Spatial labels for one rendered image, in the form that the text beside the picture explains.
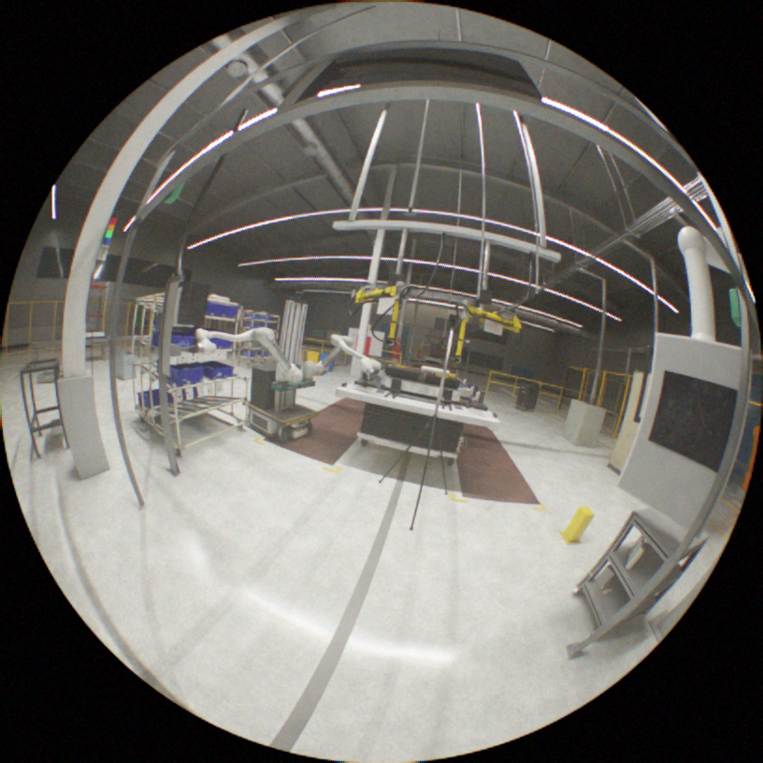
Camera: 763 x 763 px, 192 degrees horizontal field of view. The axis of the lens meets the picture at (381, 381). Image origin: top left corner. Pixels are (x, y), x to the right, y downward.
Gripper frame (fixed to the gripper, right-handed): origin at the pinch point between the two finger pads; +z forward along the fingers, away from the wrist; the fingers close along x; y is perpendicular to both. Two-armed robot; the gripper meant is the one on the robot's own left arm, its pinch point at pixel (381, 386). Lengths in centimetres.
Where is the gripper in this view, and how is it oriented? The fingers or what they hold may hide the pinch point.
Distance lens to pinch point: 231.9
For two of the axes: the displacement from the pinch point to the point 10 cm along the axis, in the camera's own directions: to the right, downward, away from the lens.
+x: -5.6, 0.4, -8.2
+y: -6.0, 6.7, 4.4
